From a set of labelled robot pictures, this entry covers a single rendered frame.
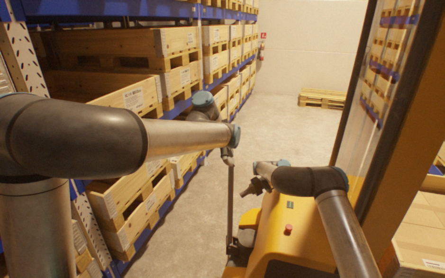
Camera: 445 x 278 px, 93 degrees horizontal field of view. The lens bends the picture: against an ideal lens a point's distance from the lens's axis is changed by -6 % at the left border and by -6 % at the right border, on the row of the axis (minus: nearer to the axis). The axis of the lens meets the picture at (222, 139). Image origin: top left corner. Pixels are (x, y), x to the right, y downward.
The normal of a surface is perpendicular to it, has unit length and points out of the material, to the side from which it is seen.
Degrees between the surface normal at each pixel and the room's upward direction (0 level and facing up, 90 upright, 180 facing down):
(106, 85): 90
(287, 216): 0
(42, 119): 39
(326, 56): 90
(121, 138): 64
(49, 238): 86
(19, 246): 76
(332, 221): 52
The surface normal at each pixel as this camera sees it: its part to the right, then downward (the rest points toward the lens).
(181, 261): 0.00, -0.88
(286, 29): -0.30, 0.44
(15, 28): 0.95, 0.14
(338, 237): -0.76, -0.43
